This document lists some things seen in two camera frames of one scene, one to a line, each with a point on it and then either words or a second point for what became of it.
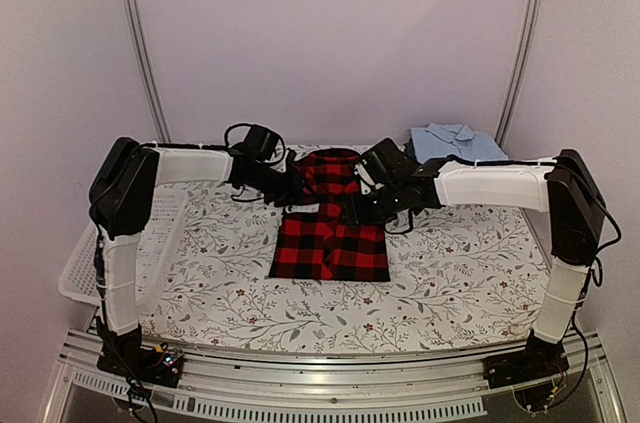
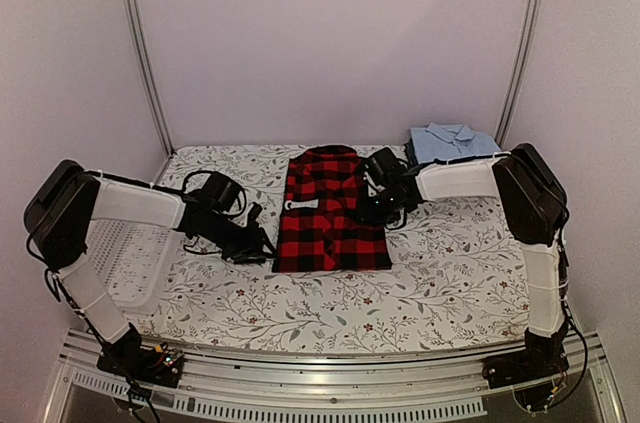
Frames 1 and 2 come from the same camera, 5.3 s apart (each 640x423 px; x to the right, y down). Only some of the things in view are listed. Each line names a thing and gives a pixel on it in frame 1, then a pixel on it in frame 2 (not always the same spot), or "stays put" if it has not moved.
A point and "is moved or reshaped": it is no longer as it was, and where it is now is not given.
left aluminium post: (140, 41) stays put
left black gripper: (292, 190) → (252, 248)
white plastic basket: (156, 249) stays put
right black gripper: (358, 216) stays put
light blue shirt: (451, 140) stays put
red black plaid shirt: (321, 246) is moved or reshaped
